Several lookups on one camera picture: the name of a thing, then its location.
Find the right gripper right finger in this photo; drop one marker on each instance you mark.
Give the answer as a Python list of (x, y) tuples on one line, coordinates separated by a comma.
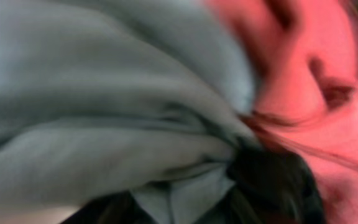
[(272, 186)]

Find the khaki beige shorts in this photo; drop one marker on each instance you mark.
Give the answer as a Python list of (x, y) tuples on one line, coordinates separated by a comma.
[(106, 97)]

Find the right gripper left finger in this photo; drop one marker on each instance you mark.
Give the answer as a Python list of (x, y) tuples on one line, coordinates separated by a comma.
[(114, 209)]

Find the black and red jersey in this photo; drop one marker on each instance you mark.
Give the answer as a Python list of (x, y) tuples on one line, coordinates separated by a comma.
[(306, 52)]

